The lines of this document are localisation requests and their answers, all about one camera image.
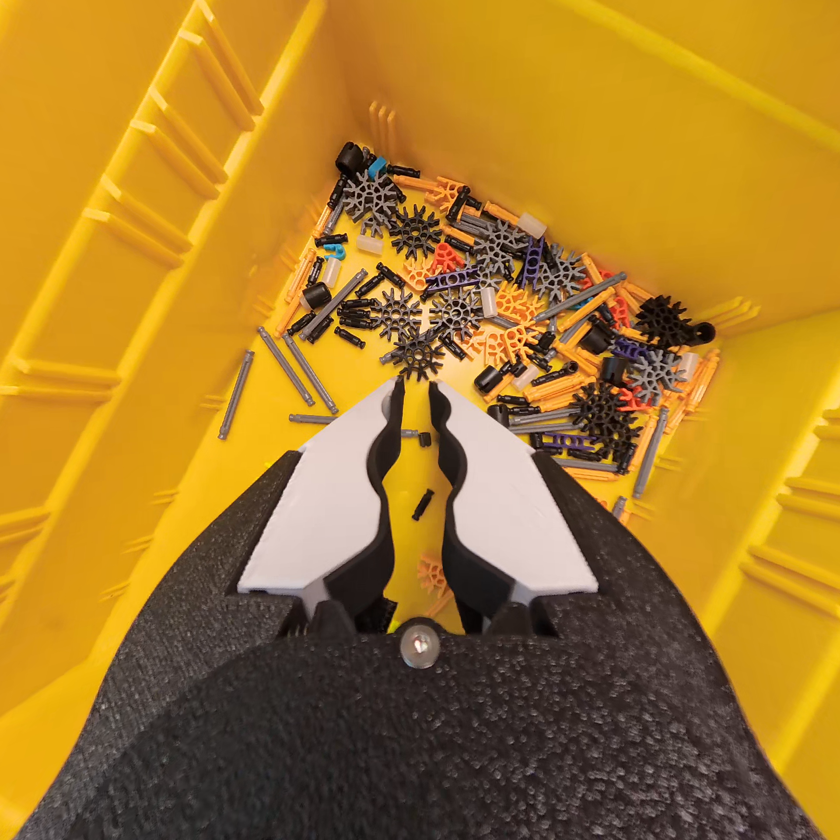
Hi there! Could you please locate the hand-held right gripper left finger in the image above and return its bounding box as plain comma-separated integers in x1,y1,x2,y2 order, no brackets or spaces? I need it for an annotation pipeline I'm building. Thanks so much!
236,375,408,634

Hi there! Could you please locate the black snowflake connector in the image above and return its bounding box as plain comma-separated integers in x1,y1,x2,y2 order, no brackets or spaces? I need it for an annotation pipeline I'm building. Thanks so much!
380,327,454,383

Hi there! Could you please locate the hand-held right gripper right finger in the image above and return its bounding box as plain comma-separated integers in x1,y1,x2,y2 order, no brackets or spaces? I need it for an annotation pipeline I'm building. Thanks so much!
428,379,601,636

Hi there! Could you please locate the orange fan connector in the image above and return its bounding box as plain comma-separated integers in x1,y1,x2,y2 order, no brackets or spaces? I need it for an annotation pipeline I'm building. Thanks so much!
416,554,454,618

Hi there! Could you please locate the pile of black orange pieces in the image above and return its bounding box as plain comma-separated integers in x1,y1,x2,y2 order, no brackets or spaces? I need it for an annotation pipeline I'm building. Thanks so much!
272,141,723,503

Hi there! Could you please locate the yellow bin with black pieces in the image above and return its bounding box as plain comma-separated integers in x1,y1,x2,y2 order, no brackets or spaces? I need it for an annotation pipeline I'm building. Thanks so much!
0,0,840,840

